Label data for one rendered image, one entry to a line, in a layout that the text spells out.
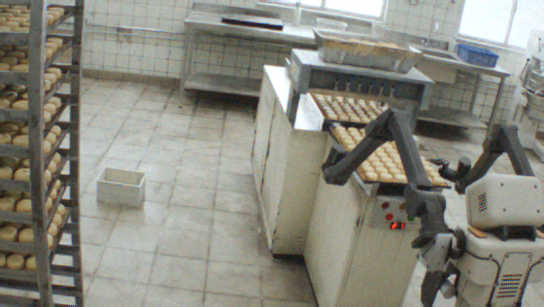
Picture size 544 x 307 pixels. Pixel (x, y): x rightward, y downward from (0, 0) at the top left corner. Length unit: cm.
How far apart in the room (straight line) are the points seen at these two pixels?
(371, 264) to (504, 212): 102
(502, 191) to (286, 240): 178
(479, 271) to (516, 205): 21
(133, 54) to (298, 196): 363
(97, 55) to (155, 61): 68
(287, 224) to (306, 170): 34
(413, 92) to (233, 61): 337
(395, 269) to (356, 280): 19
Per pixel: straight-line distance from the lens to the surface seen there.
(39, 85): 121
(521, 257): 158
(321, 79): 282
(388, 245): 238
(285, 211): 298
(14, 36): 124
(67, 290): 204
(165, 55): 610
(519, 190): 157
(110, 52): 622
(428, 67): 572
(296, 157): 285
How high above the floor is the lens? 176
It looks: 22 degrees down
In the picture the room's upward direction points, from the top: 9 degrees clockwise
